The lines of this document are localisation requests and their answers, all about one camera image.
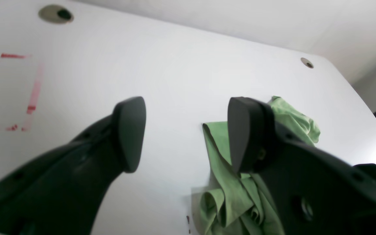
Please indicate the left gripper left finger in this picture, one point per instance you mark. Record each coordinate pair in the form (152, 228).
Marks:
(60, 191)

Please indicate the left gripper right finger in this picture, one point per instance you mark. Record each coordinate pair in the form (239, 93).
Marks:
(314, 192)

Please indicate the green t-shirt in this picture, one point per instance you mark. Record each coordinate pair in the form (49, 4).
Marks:
(239, 204)

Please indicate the red tape rectangle marking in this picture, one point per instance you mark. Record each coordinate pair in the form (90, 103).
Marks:
(20, 84)

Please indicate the left table cable grommet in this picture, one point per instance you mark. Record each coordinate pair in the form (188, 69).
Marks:
(307, 63)

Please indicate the table cable grommet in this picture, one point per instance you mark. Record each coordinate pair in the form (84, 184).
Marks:
(55, 14)
(307, 63)

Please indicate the right table cable grommet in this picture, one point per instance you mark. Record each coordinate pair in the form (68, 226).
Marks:
(55, 14)

